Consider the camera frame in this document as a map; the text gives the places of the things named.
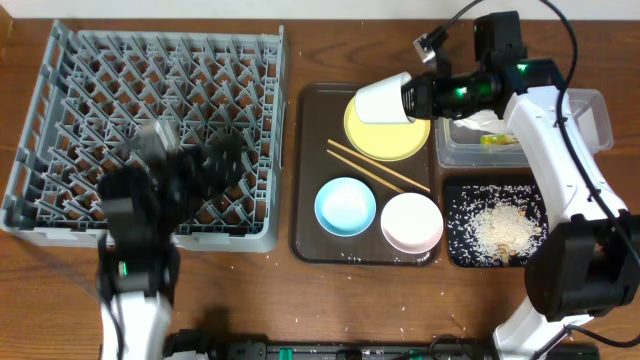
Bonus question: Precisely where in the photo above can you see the white cup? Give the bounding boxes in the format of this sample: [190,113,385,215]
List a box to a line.
[354,72,415,125]

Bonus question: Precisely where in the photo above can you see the white napkin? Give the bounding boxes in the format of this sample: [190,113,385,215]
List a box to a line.
[453,110,511,134]

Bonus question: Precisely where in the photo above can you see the green snack wrapper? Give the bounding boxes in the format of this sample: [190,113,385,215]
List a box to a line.
[480,134,519,145]

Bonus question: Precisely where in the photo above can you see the pink white bowl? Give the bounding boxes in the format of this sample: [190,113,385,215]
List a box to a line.
[380,193,444,254]

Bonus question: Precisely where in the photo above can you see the light blue bowl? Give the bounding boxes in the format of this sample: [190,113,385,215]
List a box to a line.
[314,177,377,237]

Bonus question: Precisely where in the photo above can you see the rice and food scraps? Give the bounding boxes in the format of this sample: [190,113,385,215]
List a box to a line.
[447,184,549,266]

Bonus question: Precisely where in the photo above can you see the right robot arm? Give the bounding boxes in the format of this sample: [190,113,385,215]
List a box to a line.
[401,11,639,359]

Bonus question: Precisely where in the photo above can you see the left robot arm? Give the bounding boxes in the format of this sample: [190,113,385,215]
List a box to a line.
[96,134,244,359]

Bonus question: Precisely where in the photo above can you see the grey dishwasher rack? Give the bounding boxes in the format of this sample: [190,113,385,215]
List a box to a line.
[1,22,289,253]

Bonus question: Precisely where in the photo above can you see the black waste tray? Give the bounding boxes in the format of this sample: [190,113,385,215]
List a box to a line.
[442,174,556,269]

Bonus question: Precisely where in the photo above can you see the clear plastic bin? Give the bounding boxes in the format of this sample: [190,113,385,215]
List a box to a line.
[436,89,614,168]

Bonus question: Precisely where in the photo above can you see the yellow plate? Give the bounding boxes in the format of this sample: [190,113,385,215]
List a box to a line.
[344,98,431,162]

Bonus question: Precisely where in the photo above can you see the upper wooden chopstick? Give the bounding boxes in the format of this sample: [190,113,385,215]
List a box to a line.
[327,139,431,193]

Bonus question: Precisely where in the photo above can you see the wooden chopstick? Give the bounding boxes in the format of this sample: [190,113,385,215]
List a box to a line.
[326,150,405,193]
[327,139,431,193]

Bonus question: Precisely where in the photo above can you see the lower wooden chopstick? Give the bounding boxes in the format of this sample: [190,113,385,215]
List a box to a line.
[326,150,405,193]

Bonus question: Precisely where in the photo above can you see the dark brown serving tray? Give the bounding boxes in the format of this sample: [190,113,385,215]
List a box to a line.
[289,83,440,267]

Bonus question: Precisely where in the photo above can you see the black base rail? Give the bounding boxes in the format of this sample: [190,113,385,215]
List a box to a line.
[164,340,601,360]

